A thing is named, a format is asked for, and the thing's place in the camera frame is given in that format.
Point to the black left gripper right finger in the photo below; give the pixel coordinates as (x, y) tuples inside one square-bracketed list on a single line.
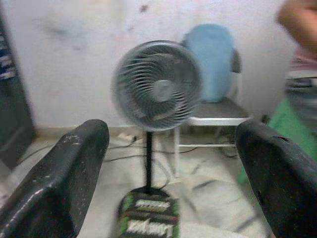
[(282, 181)]

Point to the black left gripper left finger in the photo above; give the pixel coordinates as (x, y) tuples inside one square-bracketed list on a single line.
[(57, 186)]

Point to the white power strip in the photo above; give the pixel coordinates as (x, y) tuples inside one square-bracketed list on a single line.
[(127, 137)]

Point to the dark tall furniture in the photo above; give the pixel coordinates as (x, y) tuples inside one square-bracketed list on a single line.
[(12, 111)]

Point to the white metal chair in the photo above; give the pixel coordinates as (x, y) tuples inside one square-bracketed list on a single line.
[(218, 111)]

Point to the light blue cloth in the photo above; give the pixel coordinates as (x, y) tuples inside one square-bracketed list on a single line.
[(210, 62)]

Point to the grey pedestal fan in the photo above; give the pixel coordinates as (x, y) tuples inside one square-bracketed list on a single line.
[(156, 86)]

